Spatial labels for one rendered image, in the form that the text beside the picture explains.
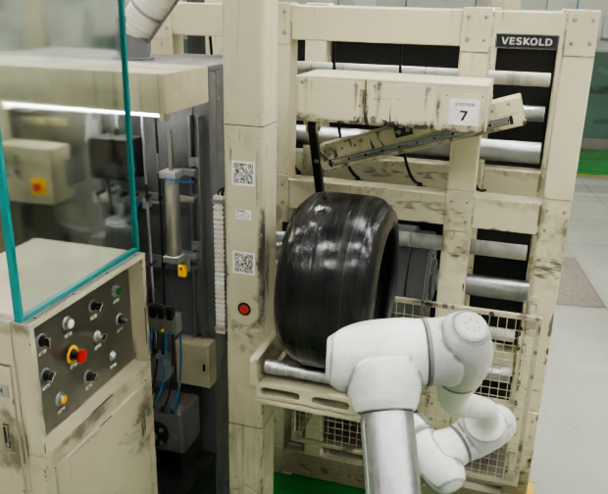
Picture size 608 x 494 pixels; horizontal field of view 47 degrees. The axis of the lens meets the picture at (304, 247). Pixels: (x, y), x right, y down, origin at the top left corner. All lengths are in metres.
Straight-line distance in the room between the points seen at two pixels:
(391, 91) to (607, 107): 9.29
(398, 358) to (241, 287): 1.03
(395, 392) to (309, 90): 1.25
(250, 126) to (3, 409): 1.02
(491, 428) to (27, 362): 1.15
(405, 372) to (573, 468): 2.35
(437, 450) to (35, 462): 1.02
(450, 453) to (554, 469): 1.74
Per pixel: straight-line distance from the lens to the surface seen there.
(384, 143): 2.41
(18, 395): 1.92
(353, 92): 2.27
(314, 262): 1.98
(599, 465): 3.68
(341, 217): 2.04
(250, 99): 2.09
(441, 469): 1.85
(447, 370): 1.35
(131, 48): 2.58
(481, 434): 1.87
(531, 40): 2.51
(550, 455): 3.66
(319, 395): 2.22
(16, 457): 2.03
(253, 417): 2.47
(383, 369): 1.31
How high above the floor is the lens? 2.01
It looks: 19 degrees down
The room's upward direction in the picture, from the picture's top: 1 degrees clockwise
